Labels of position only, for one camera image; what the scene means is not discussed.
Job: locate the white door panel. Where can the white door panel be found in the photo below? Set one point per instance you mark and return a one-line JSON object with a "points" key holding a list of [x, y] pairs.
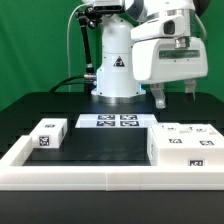
{"points": [[202, 135], [167, 135]]}

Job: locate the white cabinet body box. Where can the white cabinet body box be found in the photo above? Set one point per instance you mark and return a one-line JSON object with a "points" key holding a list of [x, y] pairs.
{"points": [[186, 155]]}

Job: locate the small white cabinet block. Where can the small white cabinet block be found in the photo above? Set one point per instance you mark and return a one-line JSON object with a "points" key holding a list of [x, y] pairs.
{"points": [[49, 133]]}

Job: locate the white U-shaped frame wall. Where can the white U-shaped frame wall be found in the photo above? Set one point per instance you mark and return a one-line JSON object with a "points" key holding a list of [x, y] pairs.
{"points": [[15, 175]]}

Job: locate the white flat base plate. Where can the white flat base plate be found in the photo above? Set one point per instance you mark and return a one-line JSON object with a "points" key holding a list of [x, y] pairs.
{"points": [[115, 120]]}

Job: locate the black camera on mount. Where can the black camera on mount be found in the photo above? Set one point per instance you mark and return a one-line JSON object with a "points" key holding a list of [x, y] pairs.
{"points": [[108, 6]]}

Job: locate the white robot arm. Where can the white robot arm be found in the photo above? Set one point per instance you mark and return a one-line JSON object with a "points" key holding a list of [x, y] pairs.
{"points": [[115, 82]]}

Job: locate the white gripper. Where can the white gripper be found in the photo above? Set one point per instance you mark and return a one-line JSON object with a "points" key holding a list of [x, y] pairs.
{"points": [[165, 51]]}

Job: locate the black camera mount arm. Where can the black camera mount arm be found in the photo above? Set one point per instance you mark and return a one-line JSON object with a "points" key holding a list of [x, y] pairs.
{"points": [[87, 40]]}

